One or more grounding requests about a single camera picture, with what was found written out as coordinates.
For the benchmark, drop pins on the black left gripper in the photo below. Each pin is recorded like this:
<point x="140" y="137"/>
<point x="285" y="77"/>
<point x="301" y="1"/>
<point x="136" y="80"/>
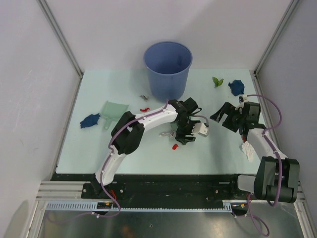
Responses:
<point x="181" y="136"/>

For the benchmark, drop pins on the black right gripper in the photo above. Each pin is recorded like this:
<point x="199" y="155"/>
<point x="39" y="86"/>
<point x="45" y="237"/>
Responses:
<point x="227" y="108"/>

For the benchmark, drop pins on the light green plastic dustpan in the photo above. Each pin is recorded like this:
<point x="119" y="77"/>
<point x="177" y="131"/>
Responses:
<point x="112" y="112"/>

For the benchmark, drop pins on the light green hand brush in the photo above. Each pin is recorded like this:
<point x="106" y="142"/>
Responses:
<point x="174" y="126"/>

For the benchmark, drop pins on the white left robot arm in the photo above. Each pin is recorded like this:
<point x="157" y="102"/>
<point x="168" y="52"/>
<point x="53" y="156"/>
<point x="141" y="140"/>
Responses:
<point x="129" y="130"/>

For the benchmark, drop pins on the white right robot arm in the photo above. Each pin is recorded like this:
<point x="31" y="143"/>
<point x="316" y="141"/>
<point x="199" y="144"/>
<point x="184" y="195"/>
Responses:
<point x="277" y="177"/>

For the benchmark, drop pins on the dark blue paper scrap right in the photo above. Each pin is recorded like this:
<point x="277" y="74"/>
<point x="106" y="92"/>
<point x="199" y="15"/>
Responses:
<point x="237" y="87"/>

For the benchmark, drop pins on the green paper scrap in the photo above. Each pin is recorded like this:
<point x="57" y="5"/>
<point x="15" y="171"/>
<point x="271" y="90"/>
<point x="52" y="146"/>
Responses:
<point x="217" y="82"/>

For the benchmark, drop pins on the white paper scrap right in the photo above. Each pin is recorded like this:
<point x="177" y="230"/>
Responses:
<point x="248" y="150"/>

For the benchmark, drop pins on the red paper scrap upper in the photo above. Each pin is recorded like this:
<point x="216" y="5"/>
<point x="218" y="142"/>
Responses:
<point x="145" y="109"/>

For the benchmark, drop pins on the grey paper scrap near bin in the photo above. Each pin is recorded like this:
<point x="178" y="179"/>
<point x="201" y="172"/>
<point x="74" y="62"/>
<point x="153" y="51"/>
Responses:
<point x="144" y="97"/>

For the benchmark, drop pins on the blue plastic waste bin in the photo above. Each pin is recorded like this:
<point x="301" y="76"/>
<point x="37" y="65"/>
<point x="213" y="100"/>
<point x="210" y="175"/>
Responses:
<point x="167" y="65"/>

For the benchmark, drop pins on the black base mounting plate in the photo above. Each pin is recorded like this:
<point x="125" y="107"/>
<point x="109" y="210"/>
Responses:
<point x="220" y="187"/>

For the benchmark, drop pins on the large dark blue paper scrap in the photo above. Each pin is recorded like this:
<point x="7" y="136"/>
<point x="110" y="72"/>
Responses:
<point x="90" y="121"/>

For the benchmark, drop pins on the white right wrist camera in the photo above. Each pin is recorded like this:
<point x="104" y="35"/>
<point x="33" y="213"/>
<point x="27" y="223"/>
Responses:
<point x="243" y="99"/>

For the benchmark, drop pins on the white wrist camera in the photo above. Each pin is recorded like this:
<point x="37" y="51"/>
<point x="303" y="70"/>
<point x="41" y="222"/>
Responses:
<point x="243" y="99"/>
<point x="200" y="129"/>

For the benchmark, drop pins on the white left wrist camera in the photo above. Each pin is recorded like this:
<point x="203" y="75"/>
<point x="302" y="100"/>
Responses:
<point x="200" y="129"/>

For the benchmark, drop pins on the aluminium frame post right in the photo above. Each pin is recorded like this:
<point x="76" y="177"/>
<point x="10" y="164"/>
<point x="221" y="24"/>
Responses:
<point x="286" y="18"/>

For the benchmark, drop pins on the aluminium frame post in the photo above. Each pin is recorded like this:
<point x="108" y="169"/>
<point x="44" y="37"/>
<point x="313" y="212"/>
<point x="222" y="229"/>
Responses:
<point x="286" y="18"/>
<point x="49" y="15"/>

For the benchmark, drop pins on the aluminium frame rail front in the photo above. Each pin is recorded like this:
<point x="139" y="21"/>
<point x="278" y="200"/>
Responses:
<point x="72" y="191"/>

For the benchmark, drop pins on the white cable duct strip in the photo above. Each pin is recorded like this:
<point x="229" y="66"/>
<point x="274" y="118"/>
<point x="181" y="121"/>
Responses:
<point x="91" y="206"/>

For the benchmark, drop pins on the aluminium frame post left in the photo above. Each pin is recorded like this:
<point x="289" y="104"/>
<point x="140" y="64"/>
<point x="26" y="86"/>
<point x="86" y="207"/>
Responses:
<point x="49" y="15"/>

